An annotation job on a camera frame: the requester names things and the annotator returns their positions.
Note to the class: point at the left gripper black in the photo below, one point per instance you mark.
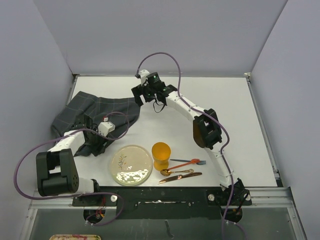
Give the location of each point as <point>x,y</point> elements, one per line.
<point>100,147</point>

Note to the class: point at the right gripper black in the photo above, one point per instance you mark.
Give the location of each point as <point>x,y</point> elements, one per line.
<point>137,91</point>

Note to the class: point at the dark grey checked cloth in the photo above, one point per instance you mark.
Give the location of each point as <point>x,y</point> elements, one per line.
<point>122,112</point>

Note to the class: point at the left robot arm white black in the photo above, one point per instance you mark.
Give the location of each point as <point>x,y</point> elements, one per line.
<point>56,169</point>

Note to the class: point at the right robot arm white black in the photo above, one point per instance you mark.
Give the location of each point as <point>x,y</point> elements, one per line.
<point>206,129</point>

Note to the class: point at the beige plate with plant motif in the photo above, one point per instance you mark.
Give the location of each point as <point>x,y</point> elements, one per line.
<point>131,165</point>

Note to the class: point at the orange plastic cup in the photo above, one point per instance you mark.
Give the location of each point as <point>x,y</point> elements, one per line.
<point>161,153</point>

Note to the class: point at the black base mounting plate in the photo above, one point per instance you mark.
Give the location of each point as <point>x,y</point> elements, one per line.
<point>169,202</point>

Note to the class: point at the gold metal spoon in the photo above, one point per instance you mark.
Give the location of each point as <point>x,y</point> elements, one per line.
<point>166,172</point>

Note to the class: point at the orange plastic fork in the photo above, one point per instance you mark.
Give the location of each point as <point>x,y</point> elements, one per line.
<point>183,163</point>

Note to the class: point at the copper metal knife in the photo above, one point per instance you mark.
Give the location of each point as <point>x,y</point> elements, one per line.
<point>179,177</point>

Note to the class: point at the blue plastic fork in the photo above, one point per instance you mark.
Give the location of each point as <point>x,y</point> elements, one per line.
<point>202,162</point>

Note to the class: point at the floral tray edge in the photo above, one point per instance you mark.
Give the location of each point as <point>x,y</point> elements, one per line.
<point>75,237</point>

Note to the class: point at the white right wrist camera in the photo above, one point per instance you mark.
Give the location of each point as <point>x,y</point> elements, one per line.
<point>143,75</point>

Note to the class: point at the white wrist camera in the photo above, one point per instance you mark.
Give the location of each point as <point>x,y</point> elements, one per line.
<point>105,127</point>
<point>143,75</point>

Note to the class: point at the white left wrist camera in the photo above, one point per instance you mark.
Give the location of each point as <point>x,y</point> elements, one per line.
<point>105,127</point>

